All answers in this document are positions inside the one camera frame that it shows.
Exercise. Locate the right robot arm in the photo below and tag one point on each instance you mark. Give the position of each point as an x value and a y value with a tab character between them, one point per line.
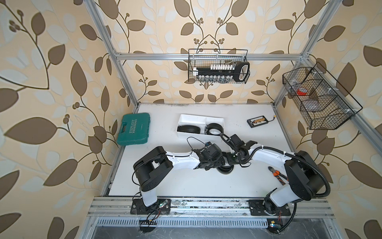
304	178

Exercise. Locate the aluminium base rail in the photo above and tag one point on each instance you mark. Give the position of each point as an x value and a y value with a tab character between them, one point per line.
204	207

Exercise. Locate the green tool case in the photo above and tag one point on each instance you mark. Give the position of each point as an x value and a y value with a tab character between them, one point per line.
134	129

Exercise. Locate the red item in basket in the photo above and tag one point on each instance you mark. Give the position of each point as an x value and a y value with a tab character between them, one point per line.
302	91

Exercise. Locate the orange black pliers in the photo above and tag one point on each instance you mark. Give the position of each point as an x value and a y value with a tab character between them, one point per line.
281	178

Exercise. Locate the black socket holder set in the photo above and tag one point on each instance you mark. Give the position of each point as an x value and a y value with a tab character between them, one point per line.
237	72

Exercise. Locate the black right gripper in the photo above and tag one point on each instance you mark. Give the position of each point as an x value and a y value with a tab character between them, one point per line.
231	161

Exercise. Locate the aluminium frame post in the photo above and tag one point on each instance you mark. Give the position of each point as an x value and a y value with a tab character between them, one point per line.
93	12

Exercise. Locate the wire basket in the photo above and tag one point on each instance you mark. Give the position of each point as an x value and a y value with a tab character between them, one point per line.
328	105
205	57

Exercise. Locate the white divided storage box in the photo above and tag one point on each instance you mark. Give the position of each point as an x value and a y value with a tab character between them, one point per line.
200	121

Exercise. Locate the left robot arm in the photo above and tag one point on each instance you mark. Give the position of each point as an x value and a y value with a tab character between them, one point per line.
153	167

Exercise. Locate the right wire basket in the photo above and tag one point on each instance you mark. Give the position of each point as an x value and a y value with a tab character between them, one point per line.
328	105

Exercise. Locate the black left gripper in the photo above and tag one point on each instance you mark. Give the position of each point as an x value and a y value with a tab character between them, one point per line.
220	161

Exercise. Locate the back wire basket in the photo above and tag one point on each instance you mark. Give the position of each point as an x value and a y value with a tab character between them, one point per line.
205	57

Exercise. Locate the black parallel charging board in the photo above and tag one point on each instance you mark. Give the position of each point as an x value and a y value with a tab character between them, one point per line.
259	121

